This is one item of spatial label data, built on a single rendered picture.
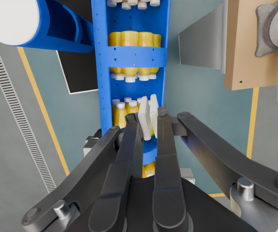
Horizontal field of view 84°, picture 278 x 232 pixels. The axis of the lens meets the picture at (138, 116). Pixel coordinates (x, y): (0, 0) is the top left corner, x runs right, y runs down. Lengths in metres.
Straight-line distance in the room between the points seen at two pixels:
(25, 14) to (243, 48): 0.90
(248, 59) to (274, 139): 1.88
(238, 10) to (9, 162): 2.92
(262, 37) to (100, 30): 0.59
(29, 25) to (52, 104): 1.37
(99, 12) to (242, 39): 0.55
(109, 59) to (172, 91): 1.34
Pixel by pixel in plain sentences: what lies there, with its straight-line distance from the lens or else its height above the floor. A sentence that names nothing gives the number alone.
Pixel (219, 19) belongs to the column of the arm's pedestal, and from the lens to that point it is 0.95.
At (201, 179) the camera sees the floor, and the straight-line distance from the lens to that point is 2.53.
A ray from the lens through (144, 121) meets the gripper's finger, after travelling 0.16.
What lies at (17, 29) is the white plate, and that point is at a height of 1.04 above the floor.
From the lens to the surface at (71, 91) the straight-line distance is 1.82.
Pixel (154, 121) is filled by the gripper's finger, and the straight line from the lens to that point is 0.16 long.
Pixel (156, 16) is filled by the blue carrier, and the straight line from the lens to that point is 0.79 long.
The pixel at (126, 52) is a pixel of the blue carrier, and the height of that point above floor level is 1.23.
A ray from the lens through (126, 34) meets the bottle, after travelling 0.61.
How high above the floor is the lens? 1.77
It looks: 70 degrees down
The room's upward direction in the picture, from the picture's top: 175 degrees counter-clockwise
